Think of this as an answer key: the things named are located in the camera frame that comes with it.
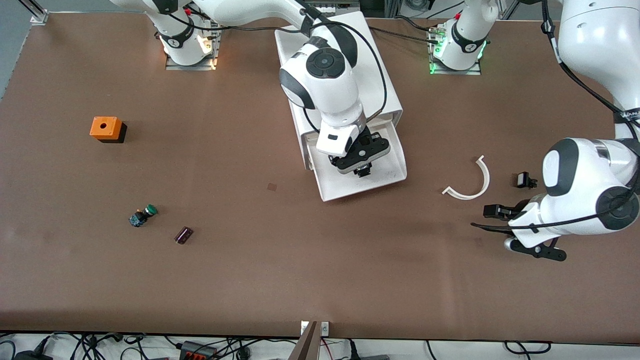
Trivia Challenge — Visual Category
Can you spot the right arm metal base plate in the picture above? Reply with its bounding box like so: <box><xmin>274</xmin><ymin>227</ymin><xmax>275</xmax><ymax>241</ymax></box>
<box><xmin>165</xmin><ymin>30</ymin><xmax>222</xmax><ymax>71</ymax></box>

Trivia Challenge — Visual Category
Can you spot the grey angled post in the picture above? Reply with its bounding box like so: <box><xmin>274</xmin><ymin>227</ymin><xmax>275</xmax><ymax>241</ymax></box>
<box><xmin>289</xmin><ymin>321</ymin><xmax>319</xmax><ymax>360</ymax></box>

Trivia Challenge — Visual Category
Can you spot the black cable on table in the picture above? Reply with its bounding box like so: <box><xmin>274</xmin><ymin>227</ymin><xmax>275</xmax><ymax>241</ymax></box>
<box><xmin>370</xmin><ymin>26</ymin><xmax>441</xmax><ymax>45</ymax></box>

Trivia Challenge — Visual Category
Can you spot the black looped floor cable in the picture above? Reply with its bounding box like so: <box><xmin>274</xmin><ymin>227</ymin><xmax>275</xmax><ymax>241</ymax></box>
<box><xmin>504</xmin><ymin>340</ymin><xmax>552</xmax><ymax>356</ymax></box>

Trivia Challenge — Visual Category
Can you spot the black power strip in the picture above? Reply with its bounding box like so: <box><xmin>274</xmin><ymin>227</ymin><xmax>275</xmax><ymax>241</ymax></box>
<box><xmin>179</xmin><ymin>340</ymin><xmax>219</xmax><ymax>360</ymax></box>

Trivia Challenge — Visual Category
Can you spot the white pull-out drawer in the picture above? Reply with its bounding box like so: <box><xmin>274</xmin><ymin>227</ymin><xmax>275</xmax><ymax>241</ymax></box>
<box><xmin>304</xmin><ymin>122</ymin><xmax>408</xmax><ymax>203</ymax></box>

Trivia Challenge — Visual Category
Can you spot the white drawer cabinet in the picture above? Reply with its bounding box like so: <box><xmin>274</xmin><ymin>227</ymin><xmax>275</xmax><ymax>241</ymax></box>
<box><xmin>274</xmin><ymin>11</ymin><xmax>404</xmax><ymax>173</ymax></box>

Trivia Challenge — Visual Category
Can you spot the green push button switch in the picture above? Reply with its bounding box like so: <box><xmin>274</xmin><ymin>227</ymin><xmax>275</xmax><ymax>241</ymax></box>
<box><xmin>128</xmin><ymin>204</ymin><xmax>159</xmax><ymax>229</ymax></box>

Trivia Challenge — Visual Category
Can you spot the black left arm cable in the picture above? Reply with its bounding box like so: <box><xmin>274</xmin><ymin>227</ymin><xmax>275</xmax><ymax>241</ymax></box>
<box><xmin>471</xmin><ymin>0</ymin><xmax>640</xmax><ymax>236</ymax></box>

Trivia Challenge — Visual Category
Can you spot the aluminium frame profile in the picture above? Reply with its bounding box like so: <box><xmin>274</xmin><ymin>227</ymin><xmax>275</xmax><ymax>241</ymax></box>
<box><xmin>19</xmin><ymin>0</ymin><xmax>49</xmax><ymax>25</ymax></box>

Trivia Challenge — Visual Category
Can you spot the orange button enclosure box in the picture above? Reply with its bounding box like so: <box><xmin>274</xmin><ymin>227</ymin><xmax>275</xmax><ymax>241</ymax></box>
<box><xmin>89</xmin><ymin>116</ymin><xmax>128</xmax><ymax>145</ymax></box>

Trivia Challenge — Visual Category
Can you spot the white curved plastic piece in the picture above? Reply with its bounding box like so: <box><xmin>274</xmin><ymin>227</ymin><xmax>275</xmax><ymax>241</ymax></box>
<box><xmin>442</xmin><ymin>155</ymin><xmax>491</xmax><ymax>201</ymax></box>

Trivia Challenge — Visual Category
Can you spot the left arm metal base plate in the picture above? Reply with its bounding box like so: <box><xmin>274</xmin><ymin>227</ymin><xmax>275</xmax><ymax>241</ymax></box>
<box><xmin>428</xmin><ymin>25</ymin><xmax>483</xmax><ymax>76</ymax></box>

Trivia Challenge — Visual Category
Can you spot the grey electronics unit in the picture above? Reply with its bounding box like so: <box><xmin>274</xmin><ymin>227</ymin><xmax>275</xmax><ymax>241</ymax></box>
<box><xmin>320</xmin><ymin>0</ymin><xmax>362</xmax><ymax>16</ymax></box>

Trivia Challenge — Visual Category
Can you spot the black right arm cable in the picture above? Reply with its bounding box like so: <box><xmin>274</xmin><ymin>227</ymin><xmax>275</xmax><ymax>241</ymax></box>
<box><xmin>167</xmin><ymin>10</ymin><xmax>388</xmax><ymax>133</ymax></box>

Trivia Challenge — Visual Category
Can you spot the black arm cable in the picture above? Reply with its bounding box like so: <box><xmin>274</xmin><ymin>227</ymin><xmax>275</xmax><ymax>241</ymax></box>
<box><xmin>471</xmin><ymin>0</ymin><xmax>640</xmax><ymax>236</ymax></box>
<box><xmin>167</xmin><ymin>10</ymin><xmax>388</xmax><ymax>133</ymax></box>

